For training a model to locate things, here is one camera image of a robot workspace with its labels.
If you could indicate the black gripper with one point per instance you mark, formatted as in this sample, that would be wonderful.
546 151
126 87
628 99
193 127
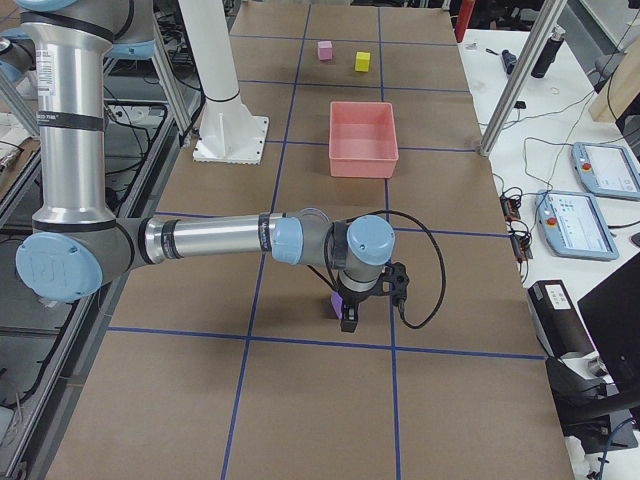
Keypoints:
353 300

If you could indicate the yellow foam block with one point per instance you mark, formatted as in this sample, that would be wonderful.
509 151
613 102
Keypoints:
362 62

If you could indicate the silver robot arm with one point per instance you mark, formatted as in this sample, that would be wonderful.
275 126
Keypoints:
78 244

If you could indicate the pink plastic bin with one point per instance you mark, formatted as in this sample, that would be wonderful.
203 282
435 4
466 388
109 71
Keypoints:
362 140

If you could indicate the purple foam block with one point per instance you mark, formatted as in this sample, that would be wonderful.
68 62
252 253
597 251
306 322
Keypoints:
336 303

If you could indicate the black box device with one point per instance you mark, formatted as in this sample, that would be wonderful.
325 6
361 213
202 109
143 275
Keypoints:
558 326

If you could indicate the near teach pendant tablet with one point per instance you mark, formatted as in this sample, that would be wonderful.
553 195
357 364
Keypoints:
574 227

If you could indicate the teach pendant tablet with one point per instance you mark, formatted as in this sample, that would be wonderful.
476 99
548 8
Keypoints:
574 227
606 170

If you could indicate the black monitor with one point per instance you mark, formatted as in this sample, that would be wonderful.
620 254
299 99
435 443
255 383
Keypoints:
611 314

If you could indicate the pink foam block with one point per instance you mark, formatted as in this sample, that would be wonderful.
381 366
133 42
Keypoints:
325 50

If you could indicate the far teach pendant tablet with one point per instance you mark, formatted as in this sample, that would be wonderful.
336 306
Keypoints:
606 170

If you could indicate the black cylinder bottle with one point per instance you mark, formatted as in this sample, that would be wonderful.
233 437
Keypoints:
549 52

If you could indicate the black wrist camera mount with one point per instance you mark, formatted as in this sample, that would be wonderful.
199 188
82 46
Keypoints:
397 280

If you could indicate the aluminium frame post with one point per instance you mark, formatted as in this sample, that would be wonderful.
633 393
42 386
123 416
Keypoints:
541 30

